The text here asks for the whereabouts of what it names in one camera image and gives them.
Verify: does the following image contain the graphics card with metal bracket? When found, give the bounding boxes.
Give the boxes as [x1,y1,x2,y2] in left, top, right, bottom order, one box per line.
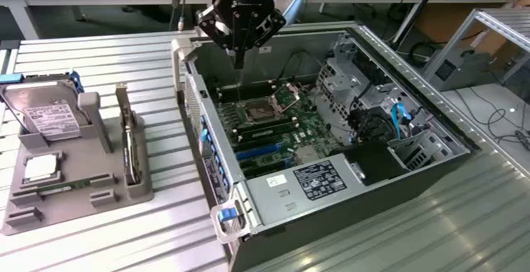
[115,82,144,188]

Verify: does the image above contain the thin socket locking lever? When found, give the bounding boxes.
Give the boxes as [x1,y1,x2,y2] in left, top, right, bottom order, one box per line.
[235,78,245,107]

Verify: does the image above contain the silver perforated drive cage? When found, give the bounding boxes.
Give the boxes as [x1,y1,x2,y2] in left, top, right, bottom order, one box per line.
[316,32,415,124]

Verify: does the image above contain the black tripod pole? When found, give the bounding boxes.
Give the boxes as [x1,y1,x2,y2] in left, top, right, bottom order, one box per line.
[391,0,448,45]

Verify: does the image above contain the green motherboard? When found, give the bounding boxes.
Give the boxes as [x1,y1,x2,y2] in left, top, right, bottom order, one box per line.
[212,79,344,179]

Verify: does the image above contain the blue expansion slot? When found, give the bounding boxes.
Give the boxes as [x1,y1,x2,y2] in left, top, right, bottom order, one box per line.
[235,143,279,161]

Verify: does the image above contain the silver chipset heatsink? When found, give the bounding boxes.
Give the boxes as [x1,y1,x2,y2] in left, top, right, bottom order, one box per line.
[295,146,317,163]

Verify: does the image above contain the black expansion slot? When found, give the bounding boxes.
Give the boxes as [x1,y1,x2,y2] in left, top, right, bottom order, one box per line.
[240,159,287,175]

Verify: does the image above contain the grey computer tower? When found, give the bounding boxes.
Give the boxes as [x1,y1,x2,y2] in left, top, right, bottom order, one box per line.
[422,48,504,92]

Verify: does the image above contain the silver hard disk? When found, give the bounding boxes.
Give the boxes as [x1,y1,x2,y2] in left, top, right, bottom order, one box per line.
[0,78,91,142]

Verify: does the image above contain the black plastic shroud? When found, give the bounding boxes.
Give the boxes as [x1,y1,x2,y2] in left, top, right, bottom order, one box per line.
[331,141,408,188]

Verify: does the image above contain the blue disk caddy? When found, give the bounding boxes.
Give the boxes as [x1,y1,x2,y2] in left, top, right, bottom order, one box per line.
[0,70,87,99]

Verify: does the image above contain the grey metal box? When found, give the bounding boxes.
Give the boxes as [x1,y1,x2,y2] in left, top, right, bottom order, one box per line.
[422,7,530,99]

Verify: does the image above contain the grey disk bay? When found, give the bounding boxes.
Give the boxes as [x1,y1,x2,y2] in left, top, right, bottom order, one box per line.
[387,125,471,173]

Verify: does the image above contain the grey power supply unit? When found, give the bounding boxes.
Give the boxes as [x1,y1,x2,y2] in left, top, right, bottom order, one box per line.
[243,153,367,226]

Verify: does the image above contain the silver CPU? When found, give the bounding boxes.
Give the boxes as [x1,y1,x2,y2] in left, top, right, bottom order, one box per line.
[22,155,58,181]

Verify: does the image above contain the green RAM stick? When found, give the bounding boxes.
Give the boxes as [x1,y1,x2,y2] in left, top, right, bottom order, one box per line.
[12,177,107,197]

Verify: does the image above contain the open black PC case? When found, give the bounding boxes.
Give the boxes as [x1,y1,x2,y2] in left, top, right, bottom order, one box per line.
[169,20,483,272]

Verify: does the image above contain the grey parts rack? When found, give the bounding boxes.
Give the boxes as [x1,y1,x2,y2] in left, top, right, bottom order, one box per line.
[0,91,155,237]

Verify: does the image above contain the thin cable with plug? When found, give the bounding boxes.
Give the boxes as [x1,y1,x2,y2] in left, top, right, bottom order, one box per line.
[168,0,188,33]

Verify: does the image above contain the black looped wire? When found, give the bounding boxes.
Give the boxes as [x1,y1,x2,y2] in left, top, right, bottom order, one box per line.
[280,50,323,82]

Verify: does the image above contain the black wire bundle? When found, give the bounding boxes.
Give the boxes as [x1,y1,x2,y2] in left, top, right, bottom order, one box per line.
[346,109,394,145]

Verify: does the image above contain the blue wire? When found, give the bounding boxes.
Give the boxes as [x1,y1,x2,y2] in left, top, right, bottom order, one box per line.
[388,102,414,141]

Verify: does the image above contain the tangled black cables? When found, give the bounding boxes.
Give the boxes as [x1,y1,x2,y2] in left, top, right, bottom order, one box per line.
[452,86,530,152]

